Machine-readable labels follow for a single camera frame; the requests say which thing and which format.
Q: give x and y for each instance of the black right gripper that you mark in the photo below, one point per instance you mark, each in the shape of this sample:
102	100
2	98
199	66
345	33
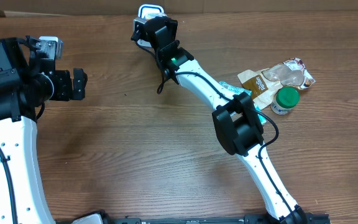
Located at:
173	25

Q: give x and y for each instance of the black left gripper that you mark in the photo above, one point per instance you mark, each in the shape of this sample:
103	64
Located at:
78	83

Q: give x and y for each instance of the teal wet wipes pack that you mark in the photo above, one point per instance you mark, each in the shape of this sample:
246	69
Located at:
238	91

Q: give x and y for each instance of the beige Pantree bread bag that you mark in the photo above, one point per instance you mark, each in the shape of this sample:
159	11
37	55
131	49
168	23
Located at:
266	83

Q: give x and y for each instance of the green lid jar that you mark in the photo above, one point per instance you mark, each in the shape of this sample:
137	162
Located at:
285	100

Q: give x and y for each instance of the orange Kleenex tissue pack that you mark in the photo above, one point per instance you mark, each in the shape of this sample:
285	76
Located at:
153	15

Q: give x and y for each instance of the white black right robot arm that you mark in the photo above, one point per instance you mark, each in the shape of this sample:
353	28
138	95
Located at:
235	118

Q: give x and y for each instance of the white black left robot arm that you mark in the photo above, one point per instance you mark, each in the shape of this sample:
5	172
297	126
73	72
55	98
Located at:
28	79

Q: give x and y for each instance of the white barcode scanner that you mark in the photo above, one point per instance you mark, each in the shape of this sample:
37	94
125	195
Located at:
143	10

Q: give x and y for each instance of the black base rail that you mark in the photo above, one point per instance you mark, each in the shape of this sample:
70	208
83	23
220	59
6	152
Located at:
246	219

